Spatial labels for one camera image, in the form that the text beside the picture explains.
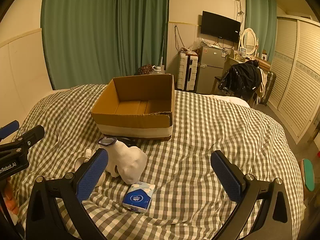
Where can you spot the silver fridge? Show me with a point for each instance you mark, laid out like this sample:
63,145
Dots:
210,72

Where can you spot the person's left hand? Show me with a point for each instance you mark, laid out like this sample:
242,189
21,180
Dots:
11,197

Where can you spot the dark suitcase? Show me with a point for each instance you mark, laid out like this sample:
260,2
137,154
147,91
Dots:
270,87

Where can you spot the cream cloth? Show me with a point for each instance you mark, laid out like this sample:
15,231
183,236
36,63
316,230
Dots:
262,85

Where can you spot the cream vanity desk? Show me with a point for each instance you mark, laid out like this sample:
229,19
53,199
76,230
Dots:
235,61

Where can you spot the black wall television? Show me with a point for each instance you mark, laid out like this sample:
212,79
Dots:
220,26

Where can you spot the white suitcase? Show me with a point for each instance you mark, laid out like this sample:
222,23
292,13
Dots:
186,72

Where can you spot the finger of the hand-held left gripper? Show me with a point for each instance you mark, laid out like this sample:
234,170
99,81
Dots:
8,128
31,135

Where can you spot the brown flat box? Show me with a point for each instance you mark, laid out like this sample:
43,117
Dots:
263,62

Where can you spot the wooden chair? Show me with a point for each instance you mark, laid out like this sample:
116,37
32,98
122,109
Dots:
217,80

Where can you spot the white cylindrical container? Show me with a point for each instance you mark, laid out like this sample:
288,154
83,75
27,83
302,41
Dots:
86,153

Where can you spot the white sock with dark cuff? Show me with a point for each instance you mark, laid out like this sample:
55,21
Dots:
130,162

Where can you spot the blue tissue packet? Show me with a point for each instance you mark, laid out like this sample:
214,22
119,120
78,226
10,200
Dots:
137,197

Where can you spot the white louvred wardrobe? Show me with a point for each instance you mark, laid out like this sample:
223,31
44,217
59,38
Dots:
297,80

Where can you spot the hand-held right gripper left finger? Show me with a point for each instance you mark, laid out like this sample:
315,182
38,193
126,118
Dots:
91,177

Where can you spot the brown patterned bag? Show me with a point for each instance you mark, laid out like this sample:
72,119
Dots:
145,69

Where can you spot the clear plastic bag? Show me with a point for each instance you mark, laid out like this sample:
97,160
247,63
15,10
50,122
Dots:
200,43

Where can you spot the green padded stool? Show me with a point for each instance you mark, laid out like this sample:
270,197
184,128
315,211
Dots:
308,175

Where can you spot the wide green curtain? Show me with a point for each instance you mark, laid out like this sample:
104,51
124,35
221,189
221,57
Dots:
100,30

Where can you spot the black jacket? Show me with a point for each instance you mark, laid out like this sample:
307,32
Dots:
243,78

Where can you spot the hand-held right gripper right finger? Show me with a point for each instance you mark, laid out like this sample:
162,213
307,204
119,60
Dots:
226,175

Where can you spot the grey checked blanket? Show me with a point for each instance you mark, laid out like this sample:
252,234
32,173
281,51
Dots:
200,130

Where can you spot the cardboard box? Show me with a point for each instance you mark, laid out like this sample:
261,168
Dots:
117,120

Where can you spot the white bed sheet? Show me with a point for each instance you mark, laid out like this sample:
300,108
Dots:
232,101

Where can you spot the narrow green curtain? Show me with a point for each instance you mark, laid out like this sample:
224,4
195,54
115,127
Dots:
265,17

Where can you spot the black cloth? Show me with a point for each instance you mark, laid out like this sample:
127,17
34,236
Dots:
128,141

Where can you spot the clear water bottle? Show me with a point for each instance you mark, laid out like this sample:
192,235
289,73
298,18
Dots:
158,70

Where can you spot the white oval mirror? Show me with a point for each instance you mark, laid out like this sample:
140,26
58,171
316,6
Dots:
250,41

